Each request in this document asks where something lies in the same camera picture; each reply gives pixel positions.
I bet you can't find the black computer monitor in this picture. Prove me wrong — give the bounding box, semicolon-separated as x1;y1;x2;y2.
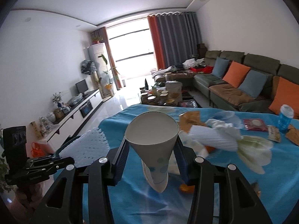
75;79;89;95

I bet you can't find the blue plastic bottle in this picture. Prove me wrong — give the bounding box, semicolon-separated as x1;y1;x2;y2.
277;104;295;133

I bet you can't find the orange cushion near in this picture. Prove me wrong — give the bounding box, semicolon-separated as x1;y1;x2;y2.
269;77;298;119

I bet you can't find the blue cushion far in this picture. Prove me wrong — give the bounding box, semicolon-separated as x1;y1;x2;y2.
211;57;229;78

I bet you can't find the green sectional sofa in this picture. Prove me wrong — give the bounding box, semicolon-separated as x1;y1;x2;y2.
163;49;299;119

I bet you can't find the brown wrapper by bottle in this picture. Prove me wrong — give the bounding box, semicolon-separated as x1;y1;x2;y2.
285;124;299;146

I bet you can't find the blue cushion middle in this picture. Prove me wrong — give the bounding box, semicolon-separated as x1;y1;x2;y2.
238;70;269;98

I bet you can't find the orange cushion middle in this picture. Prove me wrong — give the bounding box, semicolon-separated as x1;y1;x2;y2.
223;61;251;88

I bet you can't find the cluttered coffee table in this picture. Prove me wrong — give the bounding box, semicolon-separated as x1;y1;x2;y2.
139;81;201;108

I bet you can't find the orange plastic bag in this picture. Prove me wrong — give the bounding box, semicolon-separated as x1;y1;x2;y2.
31;142;47;158

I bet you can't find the blue floral tablecloth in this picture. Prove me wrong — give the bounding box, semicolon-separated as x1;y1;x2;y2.
52;104;299;224

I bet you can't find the white perforated foam sheet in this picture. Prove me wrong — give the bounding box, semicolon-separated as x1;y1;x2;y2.
58;128;110;168

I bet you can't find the brown curtain left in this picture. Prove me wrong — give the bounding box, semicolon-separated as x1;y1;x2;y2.
91;27;122;91

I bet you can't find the small snack wrapper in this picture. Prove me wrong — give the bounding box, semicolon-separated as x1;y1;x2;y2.
268;125;281;143

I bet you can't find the white paper cone cup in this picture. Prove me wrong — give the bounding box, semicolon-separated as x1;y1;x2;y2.
125;111;179;193

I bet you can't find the brown paper wrapper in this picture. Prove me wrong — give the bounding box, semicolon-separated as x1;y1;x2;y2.
178;111;206;133

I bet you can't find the white black TV cabinet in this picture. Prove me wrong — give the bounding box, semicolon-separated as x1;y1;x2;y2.
37;90;103;153

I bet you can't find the white standing air conditioner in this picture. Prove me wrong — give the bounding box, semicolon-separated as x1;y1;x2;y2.
88;43;114;97

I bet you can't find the orange grey curtain right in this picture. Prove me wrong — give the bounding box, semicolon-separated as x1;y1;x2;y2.
147;12;202;69

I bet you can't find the tall plant yellow pot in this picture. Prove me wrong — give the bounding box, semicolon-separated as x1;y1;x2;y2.
98;53;115;97

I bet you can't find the red snack packet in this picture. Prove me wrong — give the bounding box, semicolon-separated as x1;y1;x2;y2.
243;118;268;131

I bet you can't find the orange cushion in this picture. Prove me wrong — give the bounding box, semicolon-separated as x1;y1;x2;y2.
269;77;298;119
223;61;251;88

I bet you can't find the covered standing fan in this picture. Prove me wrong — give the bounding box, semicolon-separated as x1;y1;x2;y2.
80;60;97;90

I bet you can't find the blue cushion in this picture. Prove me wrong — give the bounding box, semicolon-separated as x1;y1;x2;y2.
211;57;229;78
238;70;269;98

